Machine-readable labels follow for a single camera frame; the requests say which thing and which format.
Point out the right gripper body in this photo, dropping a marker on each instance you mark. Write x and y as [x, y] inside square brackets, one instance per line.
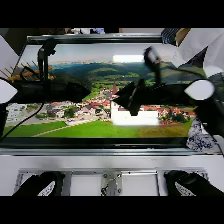
[131, 96]

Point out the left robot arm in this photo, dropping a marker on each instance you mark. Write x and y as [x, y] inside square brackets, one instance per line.
[50, 91]

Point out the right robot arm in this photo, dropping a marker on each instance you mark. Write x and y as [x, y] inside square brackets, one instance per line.
[173, 95]

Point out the dark striped garment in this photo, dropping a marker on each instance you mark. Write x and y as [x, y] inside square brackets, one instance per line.
[169, 35]

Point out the white blue floral garment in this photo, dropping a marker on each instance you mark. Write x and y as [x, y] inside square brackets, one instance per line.
[201, 140]

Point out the large white garment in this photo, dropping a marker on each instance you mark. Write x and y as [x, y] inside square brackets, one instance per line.
[196, 40]

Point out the yellow wooden rack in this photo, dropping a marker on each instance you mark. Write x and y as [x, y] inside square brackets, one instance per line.
[15, 76]

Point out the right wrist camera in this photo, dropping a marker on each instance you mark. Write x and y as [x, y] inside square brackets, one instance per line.
[154, 61]

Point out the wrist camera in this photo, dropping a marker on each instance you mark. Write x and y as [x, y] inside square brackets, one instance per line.
[45, 56]
[154, 61]

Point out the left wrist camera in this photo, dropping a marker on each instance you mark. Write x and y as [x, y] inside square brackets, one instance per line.
[45, 56]

